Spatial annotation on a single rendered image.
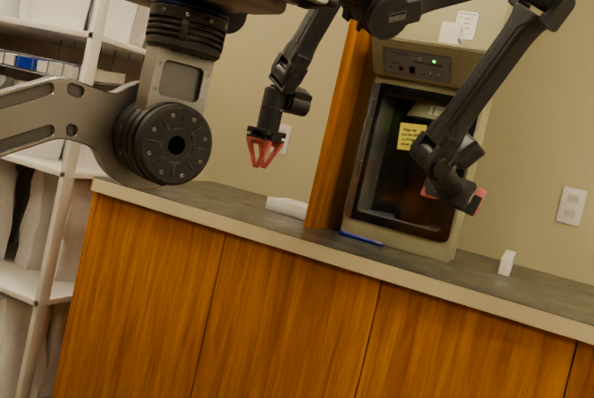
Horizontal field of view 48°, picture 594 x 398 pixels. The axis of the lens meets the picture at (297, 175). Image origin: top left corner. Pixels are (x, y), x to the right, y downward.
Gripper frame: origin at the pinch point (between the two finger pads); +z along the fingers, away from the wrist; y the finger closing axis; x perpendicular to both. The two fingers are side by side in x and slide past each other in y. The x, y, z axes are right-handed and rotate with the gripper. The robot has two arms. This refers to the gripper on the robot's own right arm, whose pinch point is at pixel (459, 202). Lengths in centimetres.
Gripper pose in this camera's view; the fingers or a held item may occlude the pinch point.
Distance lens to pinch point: 164.5
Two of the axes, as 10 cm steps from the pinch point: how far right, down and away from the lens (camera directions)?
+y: -7.5, -3.4, 5.6
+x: -5.1, 8.5, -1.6
